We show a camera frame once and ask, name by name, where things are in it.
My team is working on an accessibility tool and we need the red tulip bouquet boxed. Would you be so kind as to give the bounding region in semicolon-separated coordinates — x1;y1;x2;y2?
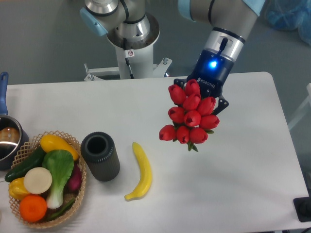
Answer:
159;79;220;152

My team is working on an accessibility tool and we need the woven wicker basket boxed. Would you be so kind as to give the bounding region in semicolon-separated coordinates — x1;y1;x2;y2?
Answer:
9;131;86;229

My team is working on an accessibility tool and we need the dark grey ribbed vase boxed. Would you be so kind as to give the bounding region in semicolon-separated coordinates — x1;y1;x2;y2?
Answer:
81;132;121;182

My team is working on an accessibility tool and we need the yellow bell pepper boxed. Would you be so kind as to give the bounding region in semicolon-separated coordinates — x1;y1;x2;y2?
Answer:
9;177;31;200

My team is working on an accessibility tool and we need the white round radish slice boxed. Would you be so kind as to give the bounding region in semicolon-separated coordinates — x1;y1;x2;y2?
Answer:
23;167;52;194

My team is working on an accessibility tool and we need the orange fruit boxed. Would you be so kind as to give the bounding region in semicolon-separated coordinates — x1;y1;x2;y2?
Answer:
19;195;47;222

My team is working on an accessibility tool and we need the dark green cucumber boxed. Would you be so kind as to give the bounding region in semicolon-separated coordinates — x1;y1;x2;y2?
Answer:
4;146;46;183

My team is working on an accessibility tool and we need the white frame at right edge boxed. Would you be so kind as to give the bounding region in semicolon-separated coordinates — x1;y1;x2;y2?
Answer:
288;83;311;131

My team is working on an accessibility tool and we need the yellow banana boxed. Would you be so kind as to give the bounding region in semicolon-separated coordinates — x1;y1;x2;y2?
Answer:
124;142;153;201

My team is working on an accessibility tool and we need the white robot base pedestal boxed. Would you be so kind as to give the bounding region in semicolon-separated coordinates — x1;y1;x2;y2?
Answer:
84;13;172;81

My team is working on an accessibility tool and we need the green bok choy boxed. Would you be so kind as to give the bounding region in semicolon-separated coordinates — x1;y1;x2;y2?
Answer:
42;150;74;209

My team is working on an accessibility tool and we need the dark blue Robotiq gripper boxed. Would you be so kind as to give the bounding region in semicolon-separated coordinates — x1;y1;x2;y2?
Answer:
173;50;234;116

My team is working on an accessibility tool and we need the blue handled saucepan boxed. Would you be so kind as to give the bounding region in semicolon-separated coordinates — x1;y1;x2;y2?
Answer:
0;72;29;171

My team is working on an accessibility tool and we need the black device at table edge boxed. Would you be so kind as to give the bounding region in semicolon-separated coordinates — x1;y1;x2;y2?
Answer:
293;197;311;222

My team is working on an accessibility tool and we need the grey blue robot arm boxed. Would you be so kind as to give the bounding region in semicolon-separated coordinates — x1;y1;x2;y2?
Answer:
80;0;264;115

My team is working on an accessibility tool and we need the blue plastic bag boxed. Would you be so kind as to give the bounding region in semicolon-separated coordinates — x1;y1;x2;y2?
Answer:
265;0;311;45

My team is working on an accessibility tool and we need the yellow squash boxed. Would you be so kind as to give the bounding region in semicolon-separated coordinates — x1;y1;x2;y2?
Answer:
40;134;79;161

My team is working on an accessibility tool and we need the green chili pepper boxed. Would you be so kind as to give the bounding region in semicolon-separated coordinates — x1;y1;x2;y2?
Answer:
46;199;75;221

